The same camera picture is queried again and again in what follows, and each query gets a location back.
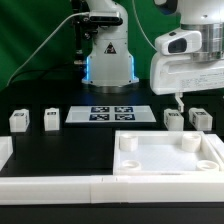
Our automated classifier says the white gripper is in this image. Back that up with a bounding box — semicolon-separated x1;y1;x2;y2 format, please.
150;53;224;113

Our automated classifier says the white square tabletop part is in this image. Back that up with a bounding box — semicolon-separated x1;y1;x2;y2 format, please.
113;131;224;176

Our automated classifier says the white fiducial marker plate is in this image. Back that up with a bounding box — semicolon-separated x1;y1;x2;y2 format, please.
66;105;156;124

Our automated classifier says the white U-shaped obstacle fence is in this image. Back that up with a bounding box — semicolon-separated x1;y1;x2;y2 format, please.
0;133;224;205

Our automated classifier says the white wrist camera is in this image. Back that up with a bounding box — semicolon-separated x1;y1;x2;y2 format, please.
155;29;202;56

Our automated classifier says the grey cable right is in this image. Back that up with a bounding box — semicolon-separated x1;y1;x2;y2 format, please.
131;0;158;53

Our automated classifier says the grey cable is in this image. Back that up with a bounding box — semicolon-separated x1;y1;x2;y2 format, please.
131;0;158;53
6;11;91;87

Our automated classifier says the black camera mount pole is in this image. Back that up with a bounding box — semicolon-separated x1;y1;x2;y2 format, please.
70;0;97;66

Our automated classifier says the grey cable left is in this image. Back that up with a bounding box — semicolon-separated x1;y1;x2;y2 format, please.
6;11;91;87

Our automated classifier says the black cable on table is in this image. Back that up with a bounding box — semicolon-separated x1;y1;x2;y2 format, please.
13;64;88;81

